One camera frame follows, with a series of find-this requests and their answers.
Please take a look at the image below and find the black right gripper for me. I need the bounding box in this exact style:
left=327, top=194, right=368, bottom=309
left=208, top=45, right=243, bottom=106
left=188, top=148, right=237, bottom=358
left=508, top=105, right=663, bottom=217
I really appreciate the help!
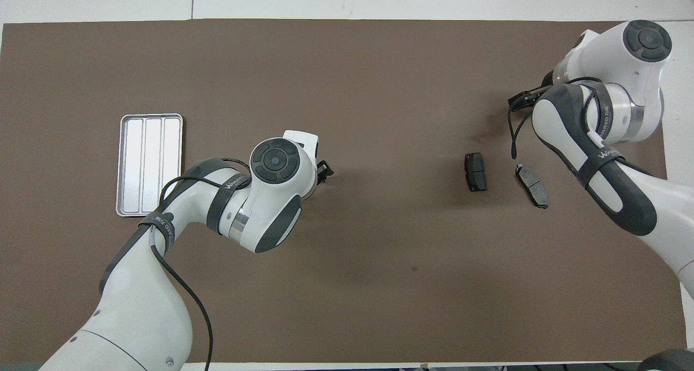
left=508, top=89, right=543, bottom=113

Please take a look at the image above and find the silver metal tray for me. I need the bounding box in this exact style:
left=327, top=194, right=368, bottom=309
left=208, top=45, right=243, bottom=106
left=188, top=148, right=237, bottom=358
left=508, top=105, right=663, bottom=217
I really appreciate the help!
left=115, top=113, right=184, bottom=218

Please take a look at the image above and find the elongated grey brake pad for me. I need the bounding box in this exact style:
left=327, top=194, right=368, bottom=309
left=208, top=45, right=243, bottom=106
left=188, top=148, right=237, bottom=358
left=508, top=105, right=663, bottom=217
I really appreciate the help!
left=515, top=163, right=549, bottom=209

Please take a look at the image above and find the rectangular dark brake pad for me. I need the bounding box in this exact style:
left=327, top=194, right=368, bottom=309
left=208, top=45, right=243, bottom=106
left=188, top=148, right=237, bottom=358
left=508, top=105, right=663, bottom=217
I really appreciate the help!
left=464, top=152, right=487, bottom=193

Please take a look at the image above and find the brown table mat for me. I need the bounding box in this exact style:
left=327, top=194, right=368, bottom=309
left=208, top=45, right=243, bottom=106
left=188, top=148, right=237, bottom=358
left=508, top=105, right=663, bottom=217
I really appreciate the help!
left=0, top=20, right=689, bottom=363

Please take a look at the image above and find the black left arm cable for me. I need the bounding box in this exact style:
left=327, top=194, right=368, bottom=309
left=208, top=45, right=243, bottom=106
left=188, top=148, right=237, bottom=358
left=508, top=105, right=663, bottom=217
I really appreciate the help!
left=149, top=157, right=253, bottom=371

